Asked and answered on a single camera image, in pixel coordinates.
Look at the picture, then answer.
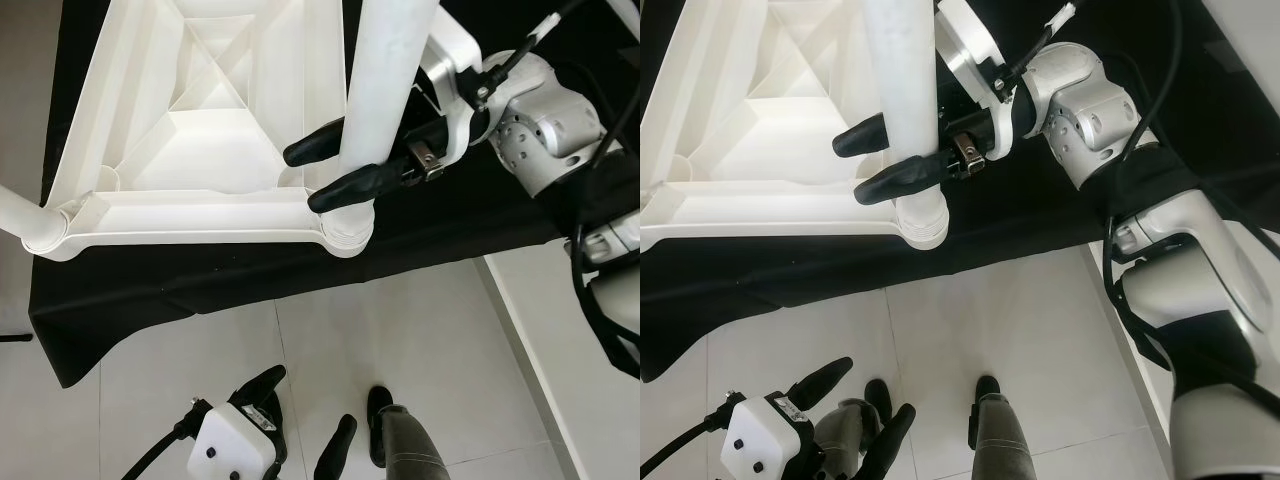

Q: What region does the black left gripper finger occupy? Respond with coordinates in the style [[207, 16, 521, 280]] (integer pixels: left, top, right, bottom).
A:
[[785, 357, 856, 411], [228, 365, 288, 406], [313, 414, 358, 480], [850, 403, 918, 480]]

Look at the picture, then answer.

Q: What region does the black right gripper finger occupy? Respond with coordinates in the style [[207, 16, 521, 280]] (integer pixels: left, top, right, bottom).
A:
[[832, 112, 891, 159], [307, 163, 416, 214], [853, 155, 951, 207], [283, 117, 348, 168]]

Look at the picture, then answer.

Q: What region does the white plastic table top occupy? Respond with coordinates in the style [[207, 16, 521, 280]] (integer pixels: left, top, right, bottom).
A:
[[640, 0, 951, 251], [20, 0, 376, 263]]

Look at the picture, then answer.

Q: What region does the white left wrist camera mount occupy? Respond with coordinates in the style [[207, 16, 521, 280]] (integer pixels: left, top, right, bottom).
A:
[[720, 395, 813, 480], [187, 402, 281, 480]]

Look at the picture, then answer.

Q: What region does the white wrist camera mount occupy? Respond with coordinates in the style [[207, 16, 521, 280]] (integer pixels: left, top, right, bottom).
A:
[[187, 402, 281, 480], [405, 5, 491, 166], [935, 0, 1021, 161], [720, 395, 813, 480]]

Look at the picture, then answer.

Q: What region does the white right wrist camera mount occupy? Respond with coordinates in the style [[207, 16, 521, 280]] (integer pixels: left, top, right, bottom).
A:
[[935, 0, 1021, 161], [405, 5, 491, 166]]

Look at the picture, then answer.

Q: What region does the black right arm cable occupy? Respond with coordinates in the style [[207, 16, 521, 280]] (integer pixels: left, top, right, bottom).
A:
[[1005, 0, 1280, 401], [478, 0, 641, 379]]

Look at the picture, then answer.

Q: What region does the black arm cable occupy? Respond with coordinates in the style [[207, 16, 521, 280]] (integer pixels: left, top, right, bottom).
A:
[[1005, 0, 1280, 401], [478, 0, 641, 379], [120, 398, 213, 480], [640, 395, 746, 479]]

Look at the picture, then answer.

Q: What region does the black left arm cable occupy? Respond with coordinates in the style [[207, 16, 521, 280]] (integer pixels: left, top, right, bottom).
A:
[[640, 395, 746, 479], [120, 398, 213, 480]]

